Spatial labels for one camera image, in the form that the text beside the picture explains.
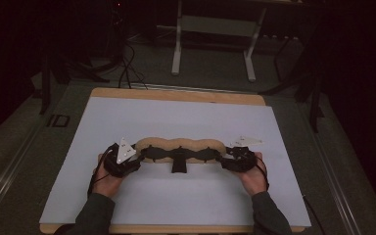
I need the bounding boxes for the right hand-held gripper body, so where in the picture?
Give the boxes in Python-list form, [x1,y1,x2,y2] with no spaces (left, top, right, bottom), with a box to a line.
[223,135,264,173]

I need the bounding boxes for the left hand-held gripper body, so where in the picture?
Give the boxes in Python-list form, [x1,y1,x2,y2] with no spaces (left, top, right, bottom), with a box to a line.
[103,136,142,179]

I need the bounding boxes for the tan triple photo frame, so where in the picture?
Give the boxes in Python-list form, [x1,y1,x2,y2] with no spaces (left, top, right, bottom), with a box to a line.
[134,136,228,174]

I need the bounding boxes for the person's left hand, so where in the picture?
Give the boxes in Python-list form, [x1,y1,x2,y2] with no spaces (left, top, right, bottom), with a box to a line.
[92,153,125,199]

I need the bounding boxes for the person's right hand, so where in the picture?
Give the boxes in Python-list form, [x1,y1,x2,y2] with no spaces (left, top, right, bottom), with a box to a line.
[234,152,269,197]

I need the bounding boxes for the white paper sheet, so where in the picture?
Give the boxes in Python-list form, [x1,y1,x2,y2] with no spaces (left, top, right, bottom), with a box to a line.
[39,96,312,227]

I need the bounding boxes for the black rectangular floor plate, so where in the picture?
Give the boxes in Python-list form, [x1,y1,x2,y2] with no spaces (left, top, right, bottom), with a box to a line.
[46,114,71,128]

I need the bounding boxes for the black stand with thick legs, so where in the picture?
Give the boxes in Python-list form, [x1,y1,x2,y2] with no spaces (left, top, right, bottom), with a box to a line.
[258,28,327,134]

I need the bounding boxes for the black stand with thin legs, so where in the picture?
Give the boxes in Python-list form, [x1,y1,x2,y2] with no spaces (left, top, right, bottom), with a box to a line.
[38,48,111,116]

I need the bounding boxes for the white metal stand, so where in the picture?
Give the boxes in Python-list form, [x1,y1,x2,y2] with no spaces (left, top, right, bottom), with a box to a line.
[170,0,268,82]

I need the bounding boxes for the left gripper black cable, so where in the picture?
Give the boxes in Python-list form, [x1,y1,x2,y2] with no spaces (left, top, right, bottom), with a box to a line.
[86,148,116,198]

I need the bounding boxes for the black floor cables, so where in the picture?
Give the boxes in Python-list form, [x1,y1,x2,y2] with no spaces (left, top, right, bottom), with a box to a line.
[117,41,150,90]

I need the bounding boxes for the metal floor rail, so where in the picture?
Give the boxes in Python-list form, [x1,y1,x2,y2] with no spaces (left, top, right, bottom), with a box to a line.
[0,121,48,224]
[295,97,364,235]

